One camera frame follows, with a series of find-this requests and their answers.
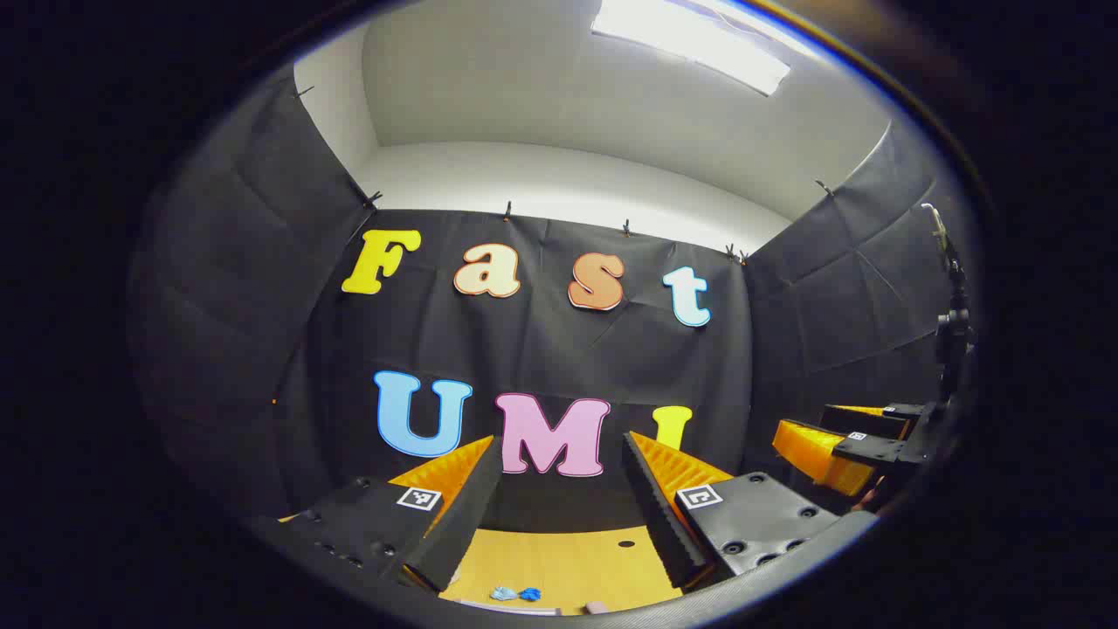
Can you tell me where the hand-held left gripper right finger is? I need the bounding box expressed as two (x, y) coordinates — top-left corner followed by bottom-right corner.
(622, 431), (879, 593)

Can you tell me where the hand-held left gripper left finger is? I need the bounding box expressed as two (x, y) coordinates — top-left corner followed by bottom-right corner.
(249, 434), (505, 595)

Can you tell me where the pale purple dustpan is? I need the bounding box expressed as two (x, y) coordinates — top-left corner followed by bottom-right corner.
(459, 599), (562, 617)

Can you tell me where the wooden desktop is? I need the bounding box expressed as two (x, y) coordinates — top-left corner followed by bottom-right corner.
(437, 524), (687, 617)

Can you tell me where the black backdrop cloth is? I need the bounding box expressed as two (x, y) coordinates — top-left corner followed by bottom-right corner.
(131, 70), (970, 536)

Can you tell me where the row of black cloth clips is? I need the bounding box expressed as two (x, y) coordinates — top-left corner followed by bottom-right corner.
(295, 85), (835, 265)

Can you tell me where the ceiling light panel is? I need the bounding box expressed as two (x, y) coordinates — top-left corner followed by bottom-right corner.
(591, 0), (792, 97)

